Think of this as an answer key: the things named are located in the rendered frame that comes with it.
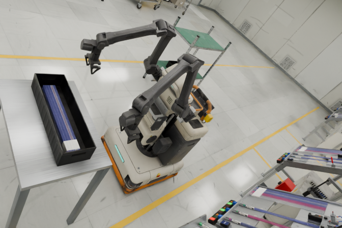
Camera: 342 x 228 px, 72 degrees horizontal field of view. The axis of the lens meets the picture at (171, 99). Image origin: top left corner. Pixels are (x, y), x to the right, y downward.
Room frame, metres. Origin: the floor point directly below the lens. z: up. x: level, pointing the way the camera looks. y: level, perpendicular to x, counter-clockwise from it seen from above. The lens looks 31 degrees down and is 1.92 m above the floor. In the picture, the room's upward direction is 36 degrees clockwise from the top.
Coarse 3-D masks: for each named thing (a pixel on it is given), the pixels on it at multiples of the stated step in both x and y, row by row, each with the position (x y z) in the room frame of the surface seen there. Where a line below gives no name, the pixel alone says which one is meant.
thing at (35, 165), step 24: (0, 96) 0.82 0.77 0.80; (24, 96) 0.91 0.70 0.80; (24, 120) 0.78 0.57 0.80; (24, 144) 0.68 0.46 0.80; (48, 144) 0.75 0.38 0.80; (96, 144) 0.93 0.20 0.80; (24, 168) 0.58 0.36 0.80; (48, 168) 0.65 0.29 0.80; (72, 168) 0.72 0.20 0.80; (96, 168) 0.80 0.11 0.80; (24, 192) 0.52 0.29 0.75; (72, 216) 0.85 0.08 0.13
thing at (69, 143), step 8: (48, 88) 1.03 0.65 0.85; (48, 96) 0.97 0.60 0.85; (56, 96) 1.01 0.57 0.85; (48, 104) 0.94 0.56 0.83; (56, 104) 0.96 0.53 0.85; (56, 112) 0.91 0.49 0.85; (64, 112) 0.94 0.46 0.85; (56, 120) 0.87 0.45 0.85; (64, 120) 0.90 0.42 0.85; (56, 128) 0.84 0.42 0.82; (64, 128) 0.85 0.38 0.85; (64, 136) 0.81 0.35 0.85; (72, 136) 0.84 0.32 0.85; (64, 144) 0.78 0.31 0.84; (72, 144) 0.80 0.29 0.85
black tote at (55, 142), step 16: (48, 80) 1.07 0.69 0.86; (64, 80) 1.11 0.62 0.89; (64, 96) 1.08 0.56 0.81; (48, 112) 0.82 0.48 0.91; (80, 112) 0.95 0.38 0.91; (48, 128) 0.79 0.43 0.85; (80, 128) 0.92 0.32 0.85; (80, 144) 0.86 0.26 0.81; (64, 160) 0.70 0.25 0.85; (80, 160) 0.78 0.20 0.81
